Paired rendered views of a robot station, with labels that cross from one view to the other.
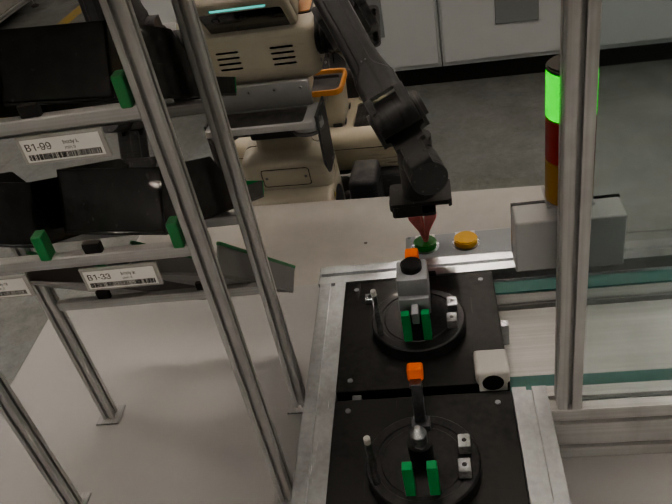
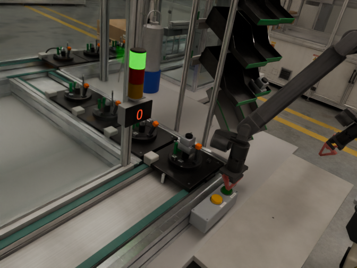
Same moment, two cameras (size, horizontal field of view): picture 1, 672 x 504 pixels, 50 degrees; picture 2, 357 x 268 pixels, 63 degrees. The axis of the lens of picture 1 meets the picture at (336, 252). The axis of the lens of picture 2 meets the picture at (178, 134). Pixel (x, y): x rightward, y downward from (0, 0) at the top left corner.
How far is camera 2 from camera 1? 1.53 m
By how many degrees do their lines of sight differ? 89
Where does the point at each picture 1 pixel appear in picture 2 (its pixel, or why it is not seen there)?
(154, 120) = (192, 23)
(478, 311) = (175, 172)
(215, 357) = not seen: hidden behind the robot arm
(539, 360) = (148, 185)
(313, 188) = not seen: outside the picture
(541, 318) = (162, 199)
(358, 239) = (278, 217)
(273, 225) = (313, 204)
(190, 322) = (262, 161)
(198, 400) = not seen: hidden behind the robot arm
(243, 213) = (215, 87)
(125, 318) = (277, 153)
